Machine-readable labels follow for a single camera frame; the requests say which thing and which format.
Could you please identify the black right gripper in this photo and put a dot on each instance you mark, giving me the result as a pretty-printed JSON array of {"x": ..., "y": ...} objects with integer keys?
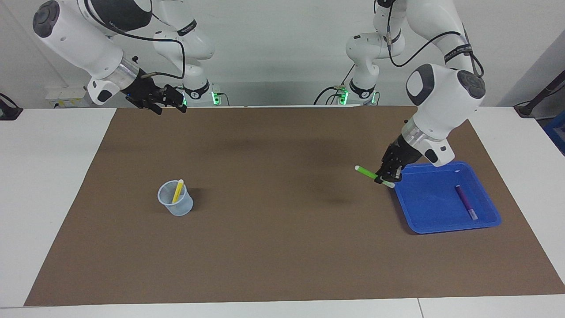
[{"x": 143, "y": 92}]

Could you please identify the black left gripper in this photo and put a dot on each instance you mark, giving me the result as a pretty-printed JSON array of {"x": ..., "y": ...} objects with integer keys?
[{"x": 401, "y": 154}]

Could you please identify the green marker pen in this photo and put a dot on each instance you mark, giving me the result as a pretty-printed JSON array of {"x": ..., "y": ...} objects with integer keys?
[{"x": 365, "y": 172}]

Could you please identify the purple marker pen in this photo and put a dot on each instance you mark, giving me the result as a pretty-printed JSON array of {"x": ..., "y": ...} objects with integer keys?
[{"x": 465, "y": 202}]

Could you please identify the yellow marker pen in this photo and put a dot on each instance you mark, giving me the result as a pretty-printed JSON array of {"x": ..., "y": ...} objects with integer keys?
[{"x": 177, "y": 191}]

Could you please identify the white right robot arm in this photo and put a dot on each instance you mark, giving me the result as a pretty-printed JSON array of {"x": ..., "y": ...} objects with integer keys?
[{"x": 75, "y": 39}]

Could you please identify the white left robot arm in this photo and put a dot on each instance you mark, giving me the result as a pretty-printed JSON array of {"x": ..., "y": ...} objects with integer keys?
[{"x": 441, "y": 101}]

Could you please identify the blue plastic tray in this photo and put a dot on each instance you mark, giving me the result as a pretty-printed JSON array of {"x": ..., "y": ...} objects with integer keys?
[{"x": 432, "y": 207}]

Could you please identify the white power strip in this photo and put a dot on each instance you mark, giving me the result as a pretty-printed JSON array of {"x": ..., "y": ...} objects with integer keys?
[{"x": 66, "y": 95}]

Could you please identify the clear plastic cup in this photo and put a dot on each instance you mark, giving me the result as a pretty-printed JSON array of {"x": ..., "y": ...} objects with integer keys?
[{"x": 178, "y": 207}]

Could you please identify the brown table mat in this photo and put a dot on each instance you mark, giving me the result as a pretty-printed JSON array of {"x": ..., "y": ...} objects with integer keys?
[{"x": 282, "y": 247}]

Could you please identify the black clamp base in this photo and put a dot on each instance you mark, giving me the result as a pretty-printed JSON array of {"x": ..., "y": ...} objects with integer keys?
[{"x": 9, "y": 110}]

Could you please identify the black stand leg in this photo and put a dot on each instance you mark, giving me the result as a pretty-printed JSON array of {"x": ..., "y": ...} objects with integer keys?
[{"x": 540, "y": 95}]

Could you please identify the blue box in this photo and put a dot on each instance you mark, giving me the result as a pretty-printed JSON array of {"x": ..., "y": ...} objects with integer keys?
[{"x": 557, "y": 132}]

